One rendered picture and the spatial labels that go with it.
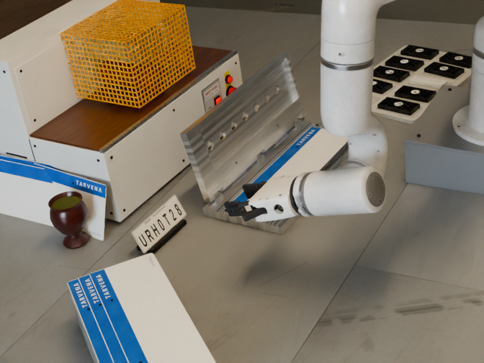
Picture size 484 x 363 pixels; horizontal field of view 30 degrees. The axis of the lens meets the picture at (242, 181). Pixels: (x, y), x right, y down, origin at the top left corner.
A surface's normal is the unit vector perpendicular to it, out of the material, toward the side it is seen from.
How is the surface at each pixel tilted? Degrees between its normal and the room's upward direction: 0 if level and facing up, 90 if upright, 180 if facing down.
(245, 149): 79
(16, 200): 63
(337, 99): 86
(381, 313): 0
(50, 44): 90
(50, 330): 0
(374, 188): 73
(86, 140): 0
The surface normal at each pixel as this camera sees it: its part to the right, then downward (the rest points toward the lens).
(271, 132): 0.79, 0.01
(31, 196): -0.51, 0.07
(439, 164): -0.46, 0.51
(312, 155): -0.13, -0.85
